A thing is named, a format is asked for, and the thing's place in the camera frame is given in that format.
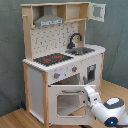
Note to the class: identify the black stovetop red burners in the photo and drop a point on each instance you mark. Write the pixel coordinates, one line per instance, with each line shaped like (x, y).
(52, 59)

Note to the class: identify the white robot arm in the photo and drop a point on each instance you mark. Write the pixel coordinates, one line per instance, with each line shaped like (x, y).
(112, 113)

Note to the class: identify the red oven knob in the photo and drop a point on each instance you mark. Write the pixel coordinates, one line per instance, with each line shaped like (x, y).
(74, 69)
(56, 75)

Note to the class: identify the white oven door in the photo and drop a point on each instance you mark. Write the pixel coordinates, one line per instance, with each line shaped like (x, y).
(67, 105)

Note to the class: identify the wooden toy kitchen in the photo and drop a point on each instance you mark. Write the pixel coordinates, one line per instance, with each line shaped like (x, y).
(45, 40)

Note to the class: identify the black toy faucet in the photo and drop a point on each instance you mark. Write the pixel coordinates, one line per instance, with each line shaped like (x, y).
(72, 41)

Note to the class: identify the grey ice dispenser panel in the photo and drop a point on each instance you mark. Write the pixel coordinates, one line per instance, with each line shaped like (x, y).
(91, 73)

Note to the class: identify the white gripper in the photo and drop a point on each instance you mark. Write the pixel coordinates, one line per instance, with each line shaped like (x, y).
(93, 97)

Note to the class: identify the left red oven knob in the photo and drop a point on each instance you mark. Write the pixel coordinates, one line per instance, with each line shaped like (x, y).
(56, 75)

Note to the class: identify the grey toy sink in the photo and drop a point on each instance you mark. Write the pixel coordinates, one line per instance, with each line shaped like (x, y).
(79, 51)

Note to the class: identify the right red oven knob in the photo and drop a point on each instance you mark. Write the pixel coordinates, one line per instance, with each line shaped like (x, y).
(74, 69)

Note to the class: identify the grey range hood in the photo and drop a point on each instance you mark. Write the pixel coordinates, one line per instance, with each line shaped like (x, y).
(48, 18)

